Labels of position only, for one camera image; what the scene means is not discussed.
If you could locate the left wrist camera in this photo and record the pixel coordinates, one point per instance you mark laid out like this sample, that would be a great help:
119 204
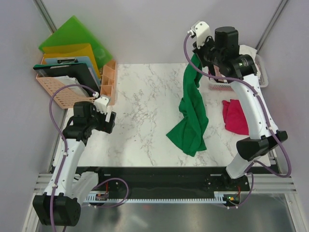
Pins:
101 104

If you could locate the white laundry basket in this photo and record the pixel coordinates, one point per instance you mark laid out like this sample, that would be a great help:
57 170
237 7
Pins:
261 73

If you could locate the white cable duct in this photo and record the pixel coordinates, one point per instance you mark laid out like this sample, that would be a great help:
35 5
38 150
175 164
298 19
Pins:
94 197

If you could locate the green t shirt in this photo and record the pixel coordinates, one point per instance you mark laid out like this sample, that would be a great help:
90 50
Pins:
187 135

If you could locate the blue clipboard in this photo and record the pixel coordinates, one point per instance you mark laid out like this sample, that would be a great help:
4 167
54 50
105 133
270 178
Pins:
71 60

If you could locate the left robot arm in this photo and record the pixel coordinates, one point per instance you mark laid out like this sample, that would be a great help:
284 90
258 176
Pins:
60 204

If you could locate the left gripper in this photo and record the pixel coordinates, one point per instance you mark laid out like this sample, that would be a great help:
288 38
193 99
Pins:
105 126

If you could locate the green plastic folder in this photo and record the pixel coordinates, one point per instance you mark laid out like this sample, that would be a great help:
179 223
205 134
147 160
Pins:
73 31

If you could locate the pink t shirt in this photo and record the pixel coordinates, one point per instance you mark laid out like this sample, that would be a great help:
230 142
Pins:
218 74

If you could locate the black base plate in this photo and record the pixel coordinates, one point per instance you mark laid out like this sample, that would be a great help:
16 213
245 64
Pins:
212 178

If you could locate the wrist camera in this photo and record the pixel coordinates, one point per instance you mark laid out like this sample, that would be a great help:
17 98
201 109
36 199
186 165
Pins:
201 31
101 104

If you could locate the yellow plastic folder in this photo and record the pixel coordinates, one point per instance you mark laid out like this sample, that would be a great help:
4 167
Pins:
72 50

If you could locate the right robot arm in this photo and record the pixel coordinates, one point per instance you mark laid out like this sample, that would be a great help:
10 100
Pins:
223 51

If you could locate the red t shirt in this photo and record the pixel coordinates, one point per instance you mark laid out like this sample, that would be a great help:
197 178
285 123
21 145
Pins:
234 117

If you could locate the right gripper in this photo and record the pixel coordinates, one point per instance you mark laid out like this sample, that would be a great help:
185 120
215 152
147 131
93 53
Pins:
209 40

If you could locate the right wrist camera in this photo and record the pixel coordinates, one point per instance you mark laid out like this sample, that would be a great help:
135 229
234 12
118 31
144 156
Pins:
201 31

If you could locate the black binder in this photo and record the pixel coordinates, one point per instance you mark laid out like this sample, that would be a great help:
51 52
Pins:
79 71

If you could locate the white t shirt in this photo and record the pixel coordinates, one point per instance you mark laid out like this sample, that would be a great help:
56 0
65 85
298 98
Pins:
246 50

